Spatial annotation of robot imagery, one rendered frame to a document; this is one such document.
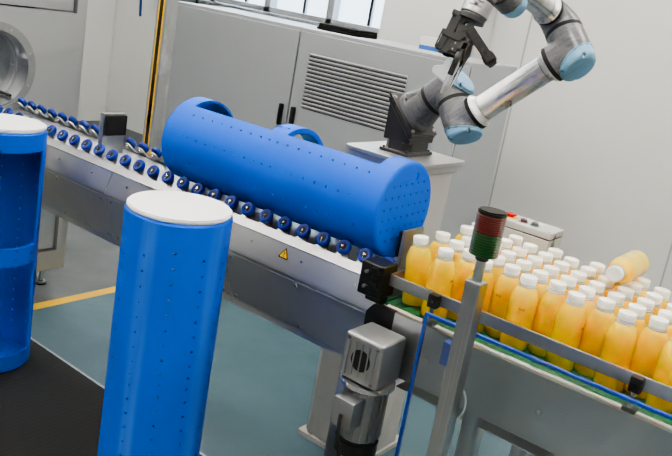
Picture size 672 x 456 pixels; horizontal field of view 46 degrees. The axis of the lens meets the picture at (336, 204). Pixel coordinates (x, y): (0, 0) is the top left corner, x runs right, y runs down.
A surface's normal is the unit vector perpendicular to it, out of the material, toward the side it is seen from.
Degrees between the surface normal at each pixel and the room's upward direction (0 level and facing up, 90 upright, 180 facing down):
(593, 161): 90
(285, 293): 110
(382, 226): 90
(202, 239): 90
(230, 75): 90
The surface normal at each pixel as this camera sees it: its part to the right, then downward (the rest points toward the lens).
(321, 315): -0.61, 0.43
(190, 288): 0.49, 0.29
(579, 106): -0.61, 0.10
